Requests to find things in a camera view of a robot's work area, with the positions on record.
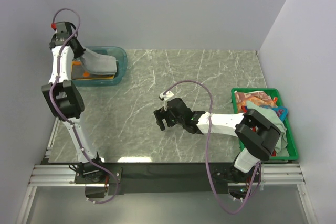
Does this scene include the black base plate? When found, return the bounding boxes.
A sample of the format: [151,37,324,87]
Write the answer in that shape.
[75,162,257,198]

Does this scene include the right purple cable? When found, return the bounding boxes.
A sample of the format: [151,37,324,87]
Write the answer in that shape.
[161,80,263,215]

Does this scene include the orange and grey towel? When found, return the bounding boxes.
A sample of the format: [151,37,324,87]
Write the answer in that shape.
[71,61,115,81]

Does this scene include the red and blue cloth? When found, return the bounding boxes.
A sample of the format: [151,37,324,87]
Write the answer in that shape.
[237,97,289,156]

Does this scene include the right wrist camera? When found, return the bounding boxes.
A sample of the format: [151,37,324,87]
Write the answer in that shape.
[159,91,175,101]

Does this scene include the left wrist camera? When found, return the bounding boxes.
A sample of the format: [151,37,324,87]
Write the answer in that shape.
[51,22,72,34]

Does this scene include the brown patterned towel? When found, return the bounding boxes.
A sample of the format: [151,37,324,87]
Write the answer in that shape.
[234,91,277,108]

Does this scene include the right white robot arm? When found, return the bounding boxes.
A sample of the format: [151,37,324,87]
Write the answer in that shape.
[153,98,281,183]

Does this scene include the aluminium rail frame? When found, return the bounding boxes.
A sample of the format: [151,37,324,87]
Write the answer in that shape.
[16,163,318,223]

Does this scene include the pale green towel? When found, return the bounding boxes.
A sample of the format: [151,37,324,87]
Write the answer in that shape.
[246,101,289,157]

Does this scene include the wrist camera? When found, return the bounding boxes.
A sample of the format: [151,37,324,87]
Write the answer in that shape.
[51,22,72,34]
[159,91,175,101]

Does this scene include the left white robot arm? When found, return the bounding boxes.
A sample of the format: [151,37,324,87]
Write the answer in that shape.
[41,22,106,183]

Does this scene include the teal transparent plastic bin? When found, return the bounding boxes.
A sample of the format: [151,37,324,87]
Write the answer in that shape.
[72,47,128,87]

